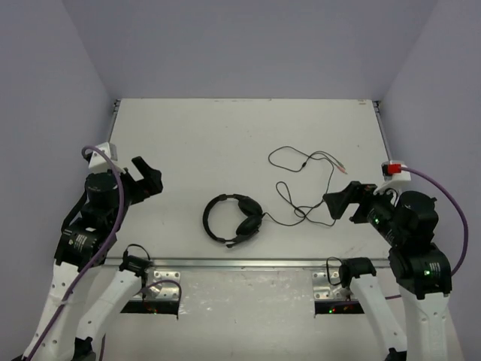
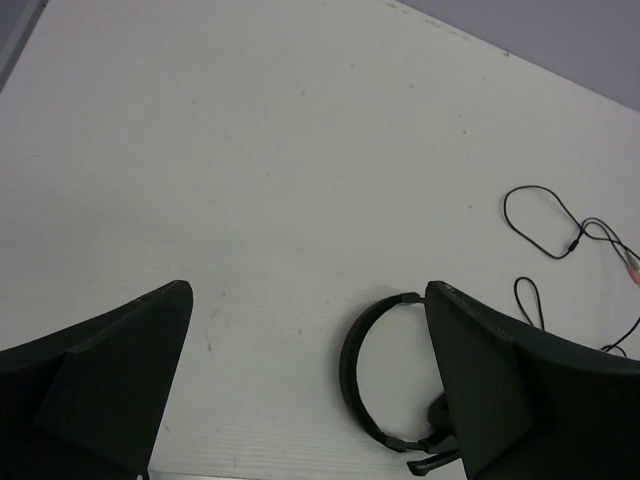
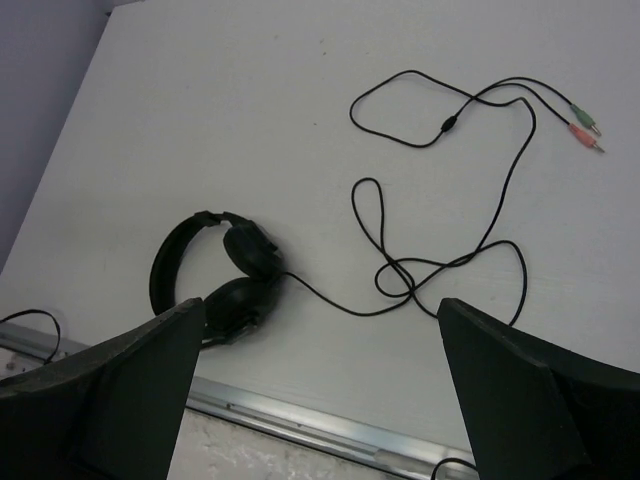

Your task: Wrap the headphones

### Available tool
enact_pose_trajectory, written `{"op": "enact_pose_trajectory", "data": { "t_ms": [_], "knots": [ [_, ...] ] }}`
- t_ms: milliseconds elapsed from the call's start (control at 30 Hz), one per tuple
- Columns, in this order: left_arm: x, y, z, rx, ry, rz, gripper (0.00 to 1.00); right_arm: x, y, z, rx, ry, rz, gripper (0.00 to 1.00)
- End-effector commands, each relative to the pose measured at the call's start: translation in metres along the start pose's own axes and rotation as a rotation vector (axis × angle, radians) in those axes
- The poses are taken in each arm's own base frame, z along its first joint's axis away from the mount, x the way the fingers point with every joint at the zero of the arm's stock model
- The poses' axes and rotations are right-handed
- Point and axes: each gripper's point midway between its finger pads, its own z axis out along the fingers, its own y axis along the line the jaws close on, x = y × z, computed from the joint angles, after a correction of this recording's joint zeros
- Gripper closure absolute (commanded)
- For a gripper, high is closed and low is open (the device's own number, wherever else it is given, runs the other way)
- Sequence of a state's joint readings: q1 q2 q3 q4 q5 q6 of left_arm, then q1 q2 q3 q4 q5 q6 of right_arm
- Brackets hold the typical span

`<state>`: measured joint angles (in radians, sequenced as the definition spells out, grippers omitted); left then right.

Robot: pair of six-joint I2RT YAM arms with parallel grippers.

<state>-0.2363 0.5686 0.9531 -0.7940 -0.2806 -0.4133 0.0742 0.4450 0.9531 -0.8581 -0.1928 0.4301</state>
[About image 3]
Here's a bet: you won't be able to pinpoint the black headphones with cord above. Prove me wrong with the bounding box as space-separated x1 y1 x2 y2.
148 69 605 350

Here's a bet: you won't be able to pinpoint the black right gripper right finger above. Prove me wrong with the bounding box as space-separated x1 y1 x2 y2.
437 298 639 479

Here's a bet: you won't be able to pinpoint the aluminium table edge rail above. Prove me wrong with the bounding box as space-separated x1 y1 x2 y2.
1 325 474 478

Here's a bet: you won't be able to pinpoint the thin black base wire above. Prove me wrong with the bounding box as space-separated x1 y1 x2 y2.
0 310 61 366

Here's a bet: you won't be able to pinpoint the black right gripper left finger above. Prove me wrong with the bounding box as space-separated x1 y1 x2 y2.
1 299 205 479

